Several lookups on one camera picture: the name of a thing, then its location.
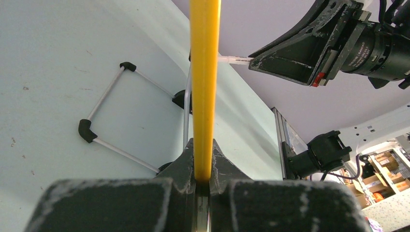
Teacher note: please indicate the aluminium frame front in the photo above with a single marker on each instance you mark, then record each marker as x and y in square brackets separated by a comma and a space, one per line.
[289, 142]

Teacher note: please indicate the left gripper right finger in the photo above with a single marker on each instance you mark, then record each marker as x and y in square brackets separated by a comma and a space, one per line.
[241, 204]

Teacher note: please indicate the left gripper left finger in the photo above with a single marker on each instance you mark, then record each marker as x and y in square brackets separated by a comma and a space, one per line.
[164, 203]

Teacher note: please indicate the yellow-framed whiteboard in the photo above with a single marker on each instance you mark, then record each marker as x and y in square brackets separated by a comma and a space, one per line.
[204, 41]

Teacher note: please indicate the whiteboard rear support rod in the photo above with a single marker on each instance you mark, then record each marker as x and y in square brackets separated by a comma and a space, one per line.
[137, 119]

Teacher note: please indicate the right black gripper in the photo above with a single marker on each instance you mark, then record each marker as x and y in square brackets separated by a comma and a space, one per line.
[339, 36]

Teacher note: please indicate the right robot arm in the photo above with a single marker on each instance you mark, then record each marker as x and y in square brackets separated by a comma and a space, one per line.
[330, 151]

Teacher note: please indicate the red marker pen body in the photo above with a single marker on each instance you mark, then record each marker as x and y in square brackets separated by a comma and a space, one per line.
[234, 60]

